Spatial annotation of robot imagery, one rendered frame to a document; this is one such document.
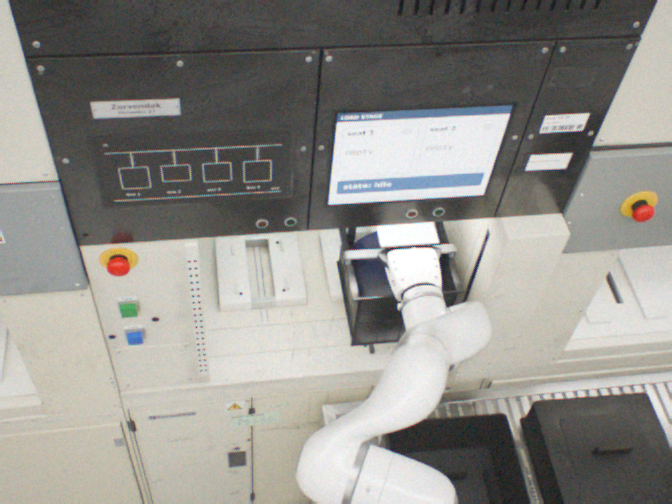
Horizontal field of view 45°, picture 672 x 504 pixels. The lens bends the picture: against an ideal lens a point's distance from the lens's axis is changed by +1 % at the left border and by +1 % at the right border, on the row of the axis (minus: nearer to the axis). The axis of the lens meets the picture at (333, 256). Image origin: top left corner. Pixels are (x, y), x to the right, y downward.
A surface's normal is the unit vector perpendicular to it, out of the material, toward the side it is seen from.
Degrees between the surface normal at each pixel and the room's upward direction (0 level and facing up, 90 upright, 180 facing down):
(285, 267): 0
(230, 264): 0
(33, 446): 90
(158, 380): 90
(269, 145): 90
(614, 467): 0
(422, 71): 90
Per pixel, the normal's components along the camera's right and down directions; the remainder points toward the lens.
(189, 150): 0.14, 0.79
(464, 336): 0.50, -0.16
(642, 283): 0.07, -0.61
